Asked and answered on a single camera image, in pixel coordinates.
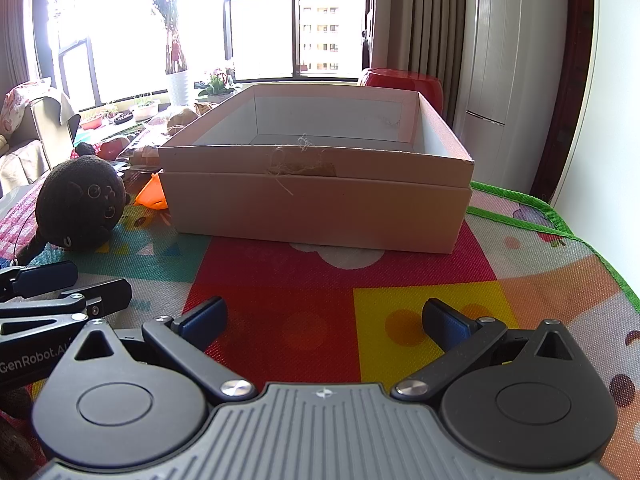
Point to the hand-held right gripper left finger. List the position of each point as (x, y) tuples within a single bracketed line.
[(206, 317)]

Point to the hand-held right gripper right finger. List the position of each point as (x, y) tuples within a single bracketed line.
[(450, 325)]

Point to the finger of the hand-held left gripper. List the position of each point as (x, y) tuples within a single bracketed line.
[(50, 277), (107, 296)]

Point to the brown plush toy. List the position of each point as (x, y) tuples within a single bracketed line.
[(12, 435)]

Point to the dark round plush toy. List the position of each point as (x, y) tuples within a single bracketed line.
[(80, 200)]

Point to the orange plastic toy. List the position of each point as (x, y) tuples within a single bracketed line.
[(151, 195)]

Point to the cardboard box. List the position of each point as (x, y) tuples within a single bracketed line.
[(310, 210)]

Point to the colourful printed play mat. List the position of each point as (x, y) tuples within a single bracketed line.
[(300, 305)]

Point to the teal plastic basin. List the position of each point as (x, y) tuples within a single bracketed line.
[(87, 136)]

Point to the beige armchair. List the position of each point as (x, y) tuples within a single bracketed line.
[(50, 130)]

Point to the red planter bowl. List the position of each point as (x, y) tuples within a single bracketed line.
[(92, 121)]

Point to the dark small dish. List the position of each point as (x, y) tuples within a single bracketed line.
[(123, 119)]

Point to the floral cloth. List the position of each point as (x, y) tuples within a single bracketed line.
[(15, 105)]

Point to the white planter bowl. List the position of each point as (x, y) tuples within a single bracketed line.
[(145, 110)]

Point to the tall plant in white vase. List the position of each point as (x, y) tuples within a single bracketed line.
[(178, 87)]

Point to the pink flowers in white pot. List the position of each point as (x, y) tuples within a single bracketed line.
[(217, 80)]

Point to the white standing air conditioner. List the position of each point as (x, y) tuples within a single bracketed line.
[(510, 85)]

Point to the red plastic stool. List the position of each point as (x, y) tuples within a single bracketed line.
[(400, 80)]

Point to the brown striped curtain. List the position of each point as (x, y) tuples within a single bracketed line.
[(425, 20)]

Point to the dark wooden door frame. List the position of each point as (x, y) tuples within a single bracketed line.
[(575, 85)]

